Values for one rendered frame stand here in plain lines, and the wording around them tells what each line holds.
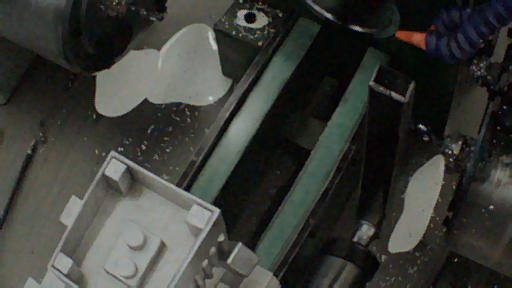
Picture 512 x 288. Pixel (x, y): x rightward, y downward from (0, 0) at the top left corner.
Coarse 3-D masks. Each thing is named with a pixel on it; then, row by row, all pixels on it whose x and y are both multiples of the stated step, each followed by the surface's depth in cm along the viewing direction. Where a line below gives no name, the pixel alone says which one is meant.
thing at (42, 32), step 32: (0, 0) 78; (32, 0) 75; (64, 0) 73; (96, 0) 77; (128, 0) 78; (160, 0) 92; (0, 32) 85; (32, 32) 79; (64, 32) 76; (96, 32) 81; (128, 32) 87; (64, 64) 81; (96, 64) 85
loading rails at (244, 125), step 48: (288, 48) 92; (240, 96) 88; (288, 96) 92; (240, 144) 87; (288, 144) 96; (336, 144) 86; (192, 192) 85; (240, 192) 91; (288, 192) 84; (336, 192) 85; (288, 240) 81
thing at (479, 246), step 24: (480, 72) 71; (504, 72) 61; (504, 96) 60; (504, 120) 59; (456, 144) 67; (480, 144) 61; (504, 144) 59; (480, 168) 60; (504, 168) 59; (456, 192) 74; (480, 192) 61; (504, 192) 60; (456, 216) 64; (480, 216) 62; (504, 216) 61; (456, 240) 66; (480, 240) 64; (504, 240) 62; (504, 264) 65
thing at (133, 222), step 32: (128, 160) 61; (96, 192) 61; (128, 192) 63; (160, 192) 62; (96, 224) 62; (128, 224) 61; (160, 224) 62; (192, 224) 59; (224, 224) 61; (64, 256) 58; (96, 256) 61; (128, 256) 59; (160, 256) 61; (192, 256) 57
